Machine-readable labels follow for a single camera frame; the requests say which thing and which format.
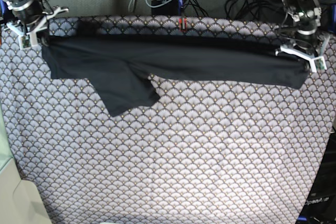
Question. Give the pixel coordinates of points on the blue clamp right edge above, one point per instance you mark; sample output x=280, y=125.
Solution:
x=332, y=19

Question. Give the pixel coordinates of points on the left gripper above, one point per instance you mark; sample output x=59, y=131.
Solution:
x=306, y=43

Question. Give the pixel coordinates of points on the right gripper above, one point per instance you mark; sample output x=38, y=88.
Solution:
x=32, y=27

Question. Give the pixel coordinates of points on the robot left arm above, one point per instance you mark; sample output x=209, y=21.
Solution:
x=303, y=12

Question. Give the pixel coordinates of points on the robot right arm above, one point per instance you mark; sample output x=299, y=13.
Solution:
x=7, y=13

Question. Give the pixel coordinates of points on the black OpenArm case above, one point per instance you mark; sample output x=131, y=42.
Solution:
x=320, y=204

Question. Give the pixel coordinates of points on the orange table clamp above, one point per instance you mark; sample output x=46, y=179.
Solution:
x=182, y=24

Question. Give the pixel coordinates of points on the fan patterned tablecloth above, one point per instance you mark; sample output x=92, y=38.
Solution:
x=207, y=152

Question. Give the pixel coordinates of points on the dark grey T-shirt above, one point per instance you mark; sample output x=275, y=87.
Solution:
x=118, y=66

